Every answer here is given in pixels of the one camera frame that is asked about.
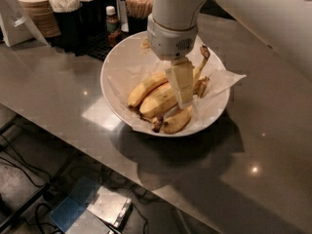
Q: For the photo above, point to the white paper liner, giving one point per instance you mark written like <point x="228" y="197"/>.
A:
<point x="130" y="59"/>

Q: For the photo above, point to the white paper bag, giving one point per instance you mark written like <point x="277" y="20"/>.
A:
<point x="16" y="24"/>

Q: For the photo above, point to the black rubber mat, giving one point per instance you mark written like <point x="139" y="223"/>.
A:
<point x="96" y="46"/>

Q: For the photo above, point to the blue and silver box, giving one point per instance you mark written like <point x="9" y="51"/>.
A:
<point x="91" y="208"/>

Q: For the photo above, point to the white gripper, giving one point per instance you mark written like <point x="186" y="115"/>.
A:
<point x="170" y="43"/>

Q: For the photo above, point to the yellow banana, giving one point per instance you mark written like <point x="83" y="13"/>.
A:
<point x="142" y="89"/>
<point x="162" y="98"/>
<point x="175" y="122"/>

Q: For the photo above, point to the white bowl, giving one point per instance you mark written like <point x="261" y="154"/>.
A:
<point x="123" y="62"/>

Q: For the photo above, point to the black cup of wrapped straws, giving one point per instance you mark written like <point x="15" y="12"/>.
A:
<point x="68" y="17"/>

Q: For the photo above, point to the black cup of wooden sticks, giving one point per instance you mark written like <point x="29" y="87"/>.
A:
<point x="138" y="12"/>

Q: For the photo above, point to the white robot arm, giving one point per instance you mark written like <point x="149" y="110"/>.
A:
<point x="283" y="25"/>

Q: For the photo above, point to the black cup of napkins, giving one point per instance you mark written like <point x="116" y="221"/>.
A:
<point x="91" y="16"/>

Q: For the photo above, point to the stack of paper cups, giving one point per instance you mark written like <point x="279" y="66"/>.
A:
<point x="42" y="15"/>

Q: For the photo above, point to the black metal frame bar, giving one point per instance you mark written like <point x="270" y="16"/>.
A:
<point x="9" y="220"/>

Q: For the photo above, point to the small brown sauce bottle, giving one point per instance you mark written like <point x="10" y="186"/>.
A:
<point x="112" y="25"/>

